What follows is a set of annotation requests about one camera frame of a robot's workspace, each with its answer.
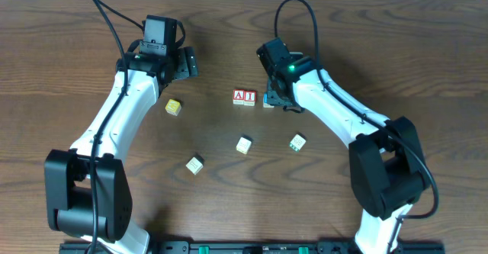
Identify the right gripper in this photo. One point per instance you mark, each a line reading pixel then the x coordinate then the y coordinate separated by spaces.
pixel 278 98

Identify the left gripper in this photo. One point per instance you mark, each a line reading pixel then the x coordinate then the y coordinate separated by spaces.
pixel 187 64

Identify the blue number 2 block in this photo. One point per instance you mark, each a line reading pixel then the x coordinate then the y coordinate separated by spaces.
pixel 265 102

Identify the red letter I block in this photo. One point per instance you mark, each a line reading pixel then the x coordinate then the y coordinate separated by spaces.
pixel 250 98

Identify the red letter A block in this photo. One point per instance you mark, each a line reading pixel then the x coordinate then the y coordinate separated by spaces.
pixel 239 96

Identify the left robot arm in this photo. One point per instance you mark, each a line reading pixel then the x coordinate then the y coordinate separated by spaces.
pixel 87 191

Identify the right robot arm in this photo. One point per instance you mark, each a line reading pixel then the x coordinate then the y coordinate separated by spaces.
pixel 387 168

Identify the yellow wooden block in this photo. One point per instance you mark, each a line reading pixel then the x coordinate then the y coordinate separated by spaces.
pixel 173 107

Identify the cream block green edge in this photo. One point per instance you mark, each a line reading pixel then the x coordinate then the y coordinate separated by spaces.
pixel 297 142

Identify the cream block yellow edge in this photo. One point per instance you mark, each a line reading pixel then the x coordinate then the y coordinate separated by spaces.
pixel 244 145

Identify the plain cream block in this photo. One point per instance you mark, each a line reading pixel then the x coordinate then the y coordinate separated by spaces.
pixel 195 164

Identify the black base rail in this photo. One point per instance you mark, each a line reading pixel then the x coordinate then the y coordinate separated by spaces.
pixel 321 247

